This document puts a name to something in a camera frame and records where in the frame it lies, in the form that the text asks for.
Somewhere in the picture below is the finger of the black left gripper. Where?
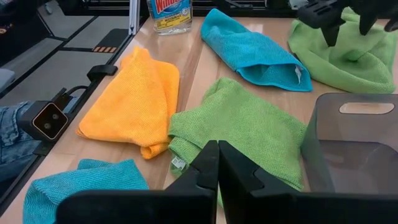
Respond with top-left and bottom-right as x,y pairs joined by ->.
349,4 -> 383,36
297,1 -> 346,47

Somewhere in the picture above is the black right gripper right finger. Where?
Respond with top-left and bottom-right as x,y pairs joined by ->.
218,139 -> 398,224

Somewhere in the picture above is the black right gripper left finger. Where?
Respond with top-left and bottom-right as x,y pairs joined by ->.
55,139 -> 220,224

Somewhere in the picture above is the green microfiber towel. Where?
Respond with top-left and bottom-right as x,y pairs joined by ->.
287,7 -> 398,95
167,77 -> 308,208

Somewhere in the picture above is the teal microfiber towel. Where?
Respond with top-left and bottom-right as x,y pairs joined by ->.
200,8 -> 313,93
22,158 -> 150,224

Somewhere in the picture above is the orange microfiber towel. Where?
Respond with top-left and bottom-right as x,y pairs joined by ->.
76,46 -> 181,161

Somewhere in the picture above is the smoky grey plastic bin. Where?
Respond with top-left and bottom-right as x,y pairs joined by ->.
300,92 -> 398,195

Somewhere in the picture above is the Windex spray bottle red trigger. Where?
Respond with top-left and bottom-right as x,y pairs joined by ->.
146,0 -> 193,35

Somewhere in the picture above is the black hazard striped mat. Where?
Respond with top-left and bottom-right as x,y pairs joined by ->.
92,28 -> 130,54

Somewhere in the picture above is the person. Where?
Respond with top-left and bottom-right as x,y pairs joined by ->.
0,101 -> 43,184

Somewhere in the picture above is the silver aluminium profile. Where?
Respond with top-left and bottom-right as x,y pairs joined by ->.
129,0 -> 141,35

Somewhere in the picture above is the small black square camera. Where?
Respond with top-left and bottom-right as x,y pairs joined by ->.
18,100 -> 70,142

